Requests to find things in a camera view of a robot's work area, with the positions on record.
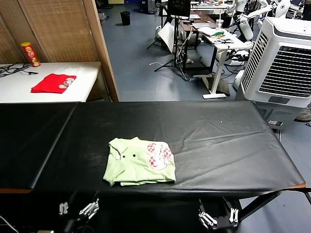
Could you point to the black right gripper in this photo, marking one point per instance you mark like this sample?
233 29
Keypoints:
223 224

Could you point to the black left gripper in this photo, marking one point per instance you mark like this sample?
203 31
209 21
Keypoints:
74 225

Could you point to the light green t-shirt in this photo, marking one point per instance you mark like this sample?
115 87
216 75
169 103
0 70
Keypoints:
136 167

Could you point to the white rounded robot base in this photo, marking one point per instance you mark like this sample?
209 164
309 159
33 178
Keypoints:
238 81

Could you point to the black leather table cover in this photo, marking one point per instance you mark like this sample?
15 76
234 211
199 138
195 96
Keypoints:
218 131
24 145

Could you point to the small black white label device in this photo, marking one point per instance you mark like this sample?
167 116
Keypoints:
275 122

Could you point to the folded red shirt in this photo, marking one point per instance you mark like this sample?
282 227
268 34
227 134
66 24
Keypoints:
51 84

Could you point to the white side table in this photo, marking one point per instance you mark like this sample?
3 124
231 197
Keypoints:
80 80

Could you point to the grey shoe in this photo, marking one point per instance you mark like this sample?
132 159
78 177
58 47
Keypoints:
303 115

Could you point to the red chips can yellow lid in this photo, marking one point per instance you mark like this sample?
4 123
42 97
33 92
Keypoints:
31 54

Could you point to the white grey air cooler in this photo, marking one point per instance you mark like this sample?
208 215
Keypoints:
286 60

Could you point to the white standing desk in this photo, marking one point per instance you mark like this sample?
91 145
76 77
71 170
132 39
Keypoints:
219 46

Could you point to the black tripod stand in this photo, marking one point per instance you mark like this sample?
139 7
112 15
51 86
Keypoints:
175 48

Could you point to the wooden folding screen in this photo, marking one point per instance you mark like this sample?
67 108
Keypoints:
63 31

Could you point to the green yellow cloth item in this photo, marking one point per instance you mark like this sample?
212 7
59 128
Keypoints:
218 33

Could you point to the white paper stack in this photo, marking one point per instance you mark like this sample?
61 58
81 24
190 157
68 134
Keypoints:
207 30

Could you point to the white reflector board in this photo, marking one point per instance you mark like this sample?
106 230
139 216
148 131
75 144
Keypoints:
168 35

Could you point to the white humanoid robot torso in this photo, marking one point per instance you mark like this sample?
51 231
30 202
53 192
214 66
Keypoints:
245 26

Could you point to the grey laptop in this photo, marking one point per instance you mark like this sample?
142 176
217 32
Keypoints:
204 25

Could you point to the plastic cup with straw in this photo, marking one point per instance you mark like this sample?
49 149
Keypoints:
219 23

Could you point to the brown wooden desk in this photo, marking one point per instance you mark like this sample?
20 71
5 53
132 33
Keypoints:
188 25

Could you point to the black trash bin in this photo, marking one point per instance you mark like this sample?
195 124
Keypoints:
125 18

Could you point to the black monitor on stand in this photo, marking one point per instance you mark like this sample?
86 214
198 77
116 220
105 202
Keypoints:
179 7

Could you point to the white robot with round head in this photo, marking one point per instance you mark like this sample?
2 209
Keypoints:
283 7

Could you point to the black table leg frame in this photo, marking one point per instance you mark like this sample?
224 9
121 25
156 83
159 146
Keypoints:
257 204

